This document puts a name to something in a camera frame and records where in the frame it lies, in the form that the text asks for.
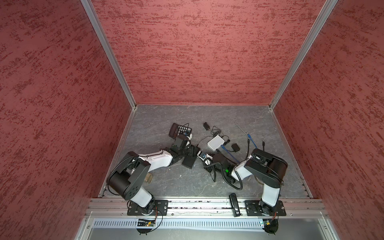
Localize brown tape roll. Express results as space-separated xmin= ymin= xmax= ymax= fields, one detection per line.
xmin=144 ymin=173 xmax=153 ymax=184

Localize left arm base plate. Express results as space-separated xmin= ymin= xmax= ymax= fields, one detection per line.
xmin=127 ymin=200 xmax=169 ymax=216

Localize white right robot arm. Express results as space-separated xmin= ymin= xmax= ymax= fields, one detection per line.
xmin=198 ymin=149 xmax=288 ymax=216

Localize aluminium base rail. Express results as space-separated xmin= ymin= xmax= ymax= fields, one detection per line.
xmin=86 ymin=197 xmax=328 ymax=219

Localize aluminium left corner post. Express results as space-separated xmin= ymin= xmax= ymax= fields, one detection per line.
xmin=81 ymin=0 xmax=137 ymax=111

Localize aluminium corner post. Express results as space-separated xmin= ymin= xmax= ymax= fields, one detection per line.
xmin=81 ymin=0 xmax=137 ymax=111
xmin=269 ymin=0 xmax=338 ymax=112

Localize white network switch box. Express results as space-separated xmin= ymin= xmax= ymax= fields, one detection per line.
xmin=207 ymin=135 xmax=225 ymax=151

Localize blue ethernet cable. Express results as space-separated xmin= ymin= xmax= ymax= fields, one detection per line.
xmin=220 ymin=134 xmax=259 ymax=164

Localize black power adapter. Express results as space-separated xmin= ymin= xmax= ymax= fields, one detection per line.
xmin=203 ymin=122 xmax=210 ymax=131
xmin=231 ymin=143 xmax=241 ymax=153

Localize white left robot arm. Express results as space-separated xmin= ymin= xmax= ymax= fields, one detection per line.
xmin=107 ymin=135 xmax=200 ymax=212

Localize black desk calculator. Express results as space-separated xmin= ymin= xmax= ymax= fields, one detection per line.
xmin=169 ymin=123 xmax=192 ymax=139

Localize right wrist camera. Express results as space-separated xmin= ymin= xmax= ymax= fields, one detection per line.
xmin=197 ymin=151 xmax=213 ymax=166

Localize aluminium right corner post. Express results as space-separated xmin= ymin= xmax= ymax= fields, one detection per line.
xmin=269 ymin=0 xmax=338 ymax=112

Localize white slotted cable duct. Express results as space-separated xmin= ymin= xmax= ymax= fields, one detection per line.
xmin=92 ymin=218 xmax=264 ymax=231

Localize black stapler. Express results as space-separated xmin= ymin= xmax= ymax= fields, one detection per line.
xmin=229 ymin=193 xmax=241 ymax=218

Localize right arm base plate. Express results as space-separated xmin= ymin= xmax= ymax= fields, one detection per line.
xmin=244 ymin=200 xmax=287 ymax=217

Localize black smartphone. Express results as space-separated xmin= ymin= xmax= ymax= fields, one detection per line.
xmin=182 ymin=145 xmax=201 ymax=169

